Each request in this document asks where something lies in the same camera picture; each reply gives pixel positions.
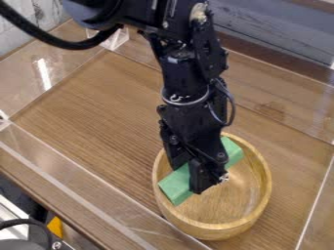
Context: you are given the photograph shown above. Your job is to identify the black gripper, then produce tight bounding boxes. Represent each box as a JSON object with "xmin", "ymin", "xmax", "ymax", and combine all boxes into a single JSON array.
[{"xmin": 156, "ymin": 98, "xmax": 228, "ymax": 194}]

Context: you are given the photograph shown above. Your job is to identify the green rectangular block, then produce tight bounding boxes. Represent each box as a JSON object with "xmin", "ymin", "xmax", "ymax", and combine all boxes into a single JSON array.
[{"xmin": 157, "ymin": 136, "xmax": 244, "ymax": 206}]

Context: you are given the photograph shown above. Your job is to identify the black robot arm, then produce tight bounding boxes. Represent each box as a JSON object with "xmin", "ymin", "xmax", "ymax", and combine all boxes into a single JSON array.
[{"xmin": 0, "ymin": 0, "xmax": 236, "ymax": 194}]

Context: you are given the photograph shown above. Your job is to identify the brown wooden bowl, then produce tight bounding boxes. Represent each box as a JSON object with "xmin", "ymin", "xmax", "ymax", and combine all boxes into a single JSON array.
[{"xmin": 152, "ymin": 133, "xmax": 272, "ymax": 240}]

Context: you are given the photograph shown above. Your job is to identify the clear acrylic tray walls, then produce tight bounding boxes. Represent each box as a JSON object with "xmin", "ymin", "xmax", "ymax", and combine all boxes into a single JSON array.
[{"xmin": 0, "ymin": 36, "xmax": 334, "ymax": 250}]

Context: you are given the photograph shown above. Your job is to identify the black device yellow sticker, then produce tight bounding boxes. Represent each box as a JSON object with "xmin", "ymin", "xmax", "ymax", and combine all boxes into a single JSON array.
[{"xmin": 28, "ymin": 211, "xmax": 100, "ymax": 250}]

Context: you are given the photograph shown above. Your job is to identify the black cable lower left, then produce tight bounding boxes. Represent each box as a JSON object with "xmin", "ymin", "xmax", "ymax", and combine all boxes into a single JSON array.
[{"xmin": 0, "ymin": 218, "xmax": 54, "ymax": 250}]

